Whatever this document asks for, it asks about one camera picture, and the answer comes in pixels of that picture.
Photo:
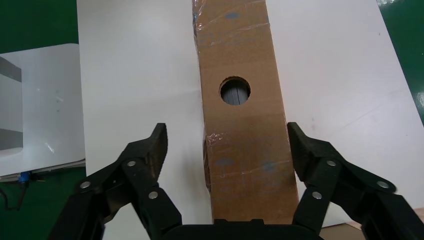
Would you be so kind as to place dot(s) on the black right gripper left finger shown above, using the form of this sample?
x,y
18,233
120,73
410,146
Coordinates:
x,y
142,165

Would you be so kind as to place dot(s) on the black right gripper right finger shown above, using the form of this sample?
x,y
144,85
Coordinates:
x,y
321,165

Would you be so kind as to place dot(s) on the small taped cardboard box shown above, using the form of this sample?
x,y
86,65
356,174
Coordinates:
x,y
245,49

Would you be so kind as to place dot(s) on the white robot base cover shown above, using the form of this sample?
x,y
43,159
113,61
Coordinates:
x,y
49,99

